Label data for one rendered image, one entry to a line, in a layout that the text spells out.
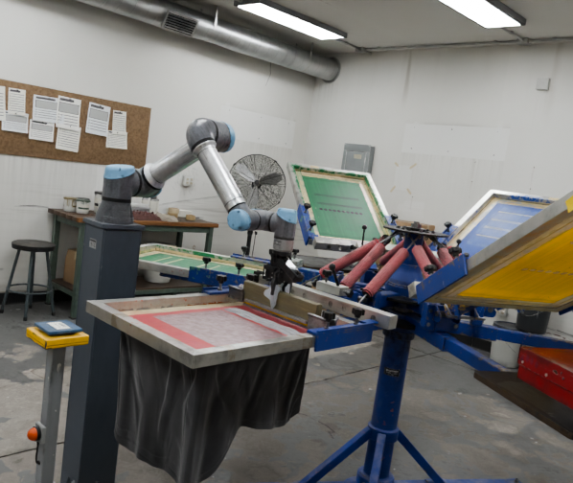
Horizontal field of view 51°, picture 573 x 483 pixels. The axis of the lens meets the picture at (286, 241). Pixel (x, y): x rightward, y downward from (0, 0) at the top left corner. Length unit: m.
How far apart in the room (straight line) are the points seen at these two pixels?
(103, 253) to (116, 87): 3.78
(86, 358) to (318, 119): 5.64
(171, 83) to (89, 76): 0.89
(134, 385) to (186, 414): 0.29
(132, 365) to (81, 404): 0.63
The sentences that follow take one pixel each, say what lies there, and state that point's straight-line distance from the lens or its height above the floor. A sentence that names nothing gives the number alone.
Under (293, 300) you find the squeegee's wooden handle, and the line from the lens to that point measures 2.14.
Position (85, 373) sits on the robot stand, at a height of 0.59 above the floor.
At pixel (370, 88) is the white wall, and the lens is 7.27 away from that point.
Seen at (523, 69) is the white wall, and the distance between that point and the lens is 6.38.
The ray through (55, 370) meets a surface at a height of 0.84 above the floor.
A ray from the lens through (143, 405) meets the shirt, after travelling 2.02.
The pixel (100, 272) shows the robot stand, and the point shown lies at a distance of 2.45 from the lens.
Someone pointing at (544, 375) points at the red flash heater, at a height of 1.06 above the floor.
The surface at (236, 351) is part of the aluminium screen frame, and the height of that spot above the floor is 0.98.
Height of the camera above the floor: 1.50
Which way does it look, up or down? 7 degrees down
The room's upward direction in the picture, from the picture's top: 8 degrees clockwise
